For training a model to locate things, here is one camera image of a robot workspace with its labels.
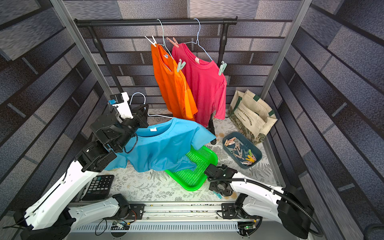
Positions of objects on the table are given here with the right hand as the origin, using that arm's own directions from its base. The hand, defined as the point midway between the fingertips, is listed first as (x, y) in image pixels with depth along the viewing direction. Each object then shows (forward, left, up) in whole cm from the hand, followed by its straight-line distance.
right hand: (214, 188), depth 82 cm
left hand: (+17, +29, +48) cm, 59 cm away
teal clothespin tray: (+20, -22, +2) cm, 30 cm away
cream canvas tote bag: (+37, -23, +21) cm, 49 cm away
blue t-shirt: (+9, +23, +30) cm, 39 cm away
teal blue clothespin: (-4, -2, +1) cm, 5 cm away
